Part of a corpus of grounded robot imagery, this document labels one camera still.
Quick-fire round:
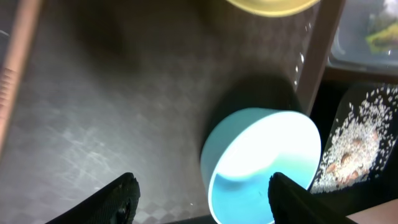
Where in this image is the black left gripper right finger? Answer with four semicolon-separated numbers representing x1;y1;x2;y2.
268;172;356;224

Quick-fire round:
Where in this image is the yellow plate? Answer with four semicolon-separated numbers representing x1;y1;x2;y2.
227;0;319;17

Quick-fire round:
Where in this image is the right wooden chopstick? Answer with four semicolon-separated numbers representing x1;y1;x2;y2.
1;0;43;146

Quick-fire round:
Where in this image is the black waste tray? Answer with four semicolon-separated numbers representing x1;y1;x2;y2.
309;83;397;215

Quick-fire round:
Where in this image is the light blue bowl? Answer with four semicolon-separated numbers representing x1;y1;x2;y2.
200;108;322;223

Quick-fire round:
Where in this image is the dark brown serving tray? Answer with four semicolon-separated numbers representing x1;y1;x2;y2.
0;0;348;224

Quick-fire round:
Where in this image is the green yellow snack wrapper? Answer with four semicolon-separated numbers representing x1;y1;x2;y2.
366;22;397;53

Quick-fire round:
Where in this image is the rice food scraps pile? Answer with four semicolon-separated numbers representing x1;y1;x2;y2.
310;84;397;194

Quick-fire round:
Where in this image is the clear plastic waste bin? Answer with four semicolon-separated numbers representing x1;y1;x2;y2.
328;0;397;75

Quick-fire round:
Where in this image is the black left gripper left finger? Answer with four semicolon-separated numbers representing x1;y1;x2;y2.
47;172;141;224

